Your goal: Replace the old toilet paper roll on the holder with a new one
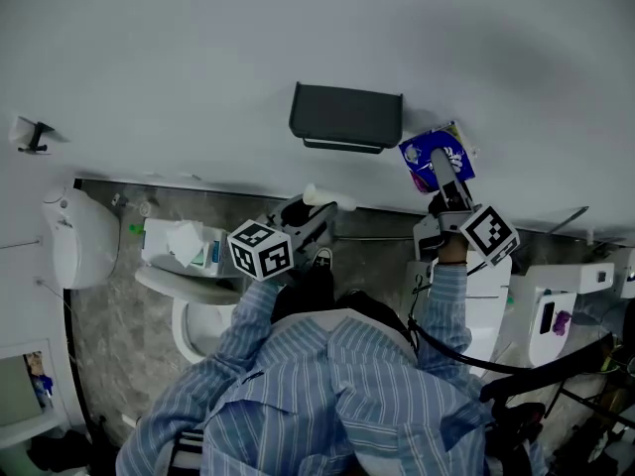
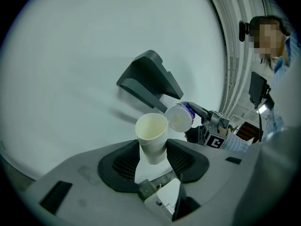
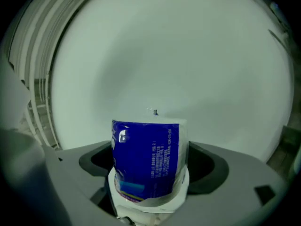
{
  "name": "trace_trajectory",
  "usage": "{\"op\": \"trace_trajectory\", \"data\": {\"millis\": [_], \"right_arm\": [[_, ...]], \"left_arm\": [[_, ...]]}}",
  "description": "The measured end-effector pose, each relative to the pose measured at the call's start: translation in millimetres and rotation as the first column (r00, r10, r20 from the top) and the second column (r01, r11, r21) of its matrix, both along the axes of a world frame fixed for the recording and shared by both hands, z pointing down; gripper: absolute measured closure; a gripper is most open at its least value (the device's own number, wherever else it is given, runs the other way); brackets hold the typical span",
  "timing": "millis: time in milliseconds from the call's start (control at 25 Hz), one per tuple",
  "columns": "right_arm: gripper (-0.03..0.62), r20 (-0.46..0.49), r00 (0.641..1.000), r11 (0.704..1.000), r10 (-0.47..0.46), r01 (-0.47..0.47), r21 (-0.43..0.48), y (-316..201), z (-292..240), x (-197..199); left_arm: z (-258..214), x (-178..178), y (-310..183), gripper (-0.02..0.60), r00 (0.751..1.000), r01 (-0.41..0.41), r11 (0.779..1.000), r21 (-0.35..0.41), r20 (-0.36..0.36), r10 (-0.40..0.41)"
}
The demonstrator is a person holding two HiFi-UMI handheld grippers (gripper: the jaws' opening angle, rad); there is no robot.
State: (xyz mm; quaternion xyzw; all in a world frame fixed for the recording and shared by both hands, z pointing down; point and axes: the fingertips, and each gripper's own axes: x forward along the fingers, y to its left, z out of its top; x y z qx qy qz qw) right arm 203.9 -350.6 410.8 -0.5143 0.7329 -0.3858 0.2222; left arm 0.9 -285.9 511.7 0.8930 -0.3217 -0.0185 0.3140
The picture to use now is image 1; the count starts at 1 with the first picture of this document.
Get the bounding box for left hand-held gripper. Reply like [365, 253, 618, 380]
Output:
[226, 194, 339, 282]

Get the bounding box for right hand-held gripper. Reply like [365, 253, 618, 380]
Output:
[413, 147, 521, 269]

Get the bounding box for used-up white toilet paper roll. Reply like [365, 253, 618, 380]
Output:
[302, 183, 356, 213]

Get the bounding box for blue toilet paper roll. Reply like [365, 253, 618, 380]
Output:
[398, 120, 480, 195]

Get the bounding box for person's left forearm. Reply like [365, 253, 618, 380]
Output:
[231, 278, 300, 362]

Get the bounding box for person's right forearm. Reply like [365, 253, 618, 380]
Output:
[425, 235, 473, 367]

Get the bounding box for person's black trousers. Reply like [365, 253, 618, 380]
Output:
[270, 265, 398, 327]

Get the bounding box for white tissue pack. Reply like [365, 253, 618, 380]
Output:
[141, 218, 222, 270]

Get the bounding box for person's striped blue shirt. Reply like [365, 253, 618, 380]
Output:
[116, 314, 547, 476]

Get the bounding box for black tripod stand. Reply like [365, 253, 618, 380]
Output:
[545, 378, 635, 431]

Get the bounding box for white paper sheet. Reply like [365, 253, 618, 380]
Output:
[8, 115, 36, 143]

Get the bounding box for blue bottle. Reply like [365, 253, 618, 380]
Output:
[24, 352, 55, 409]

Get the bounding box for black bag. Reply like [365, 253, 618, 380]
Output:
[27, 428, 93, 473]

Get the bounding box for white shelf unit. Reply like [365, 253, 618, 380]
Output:
[0, 339, 76, 446]

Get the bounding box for black wall paper holder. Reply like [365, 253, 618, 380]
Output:
[289, 80, 404, 156]

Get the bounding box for black cable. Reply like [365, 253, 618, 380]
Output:
[406, 271, 503, 374]

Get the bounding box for white wall dispenser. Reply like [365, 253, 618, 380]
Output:
[42, 185, 122, 291]

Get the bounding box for black tablet mount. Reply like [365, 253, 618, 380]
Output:
[488, 402, 547, 446]

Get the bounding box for black white striped strap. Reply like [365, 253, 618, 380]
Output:
[171, 428, 207, 476]

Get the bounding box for small black wall holder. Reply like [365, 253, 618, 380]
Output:
[18, 121, 56, 156]

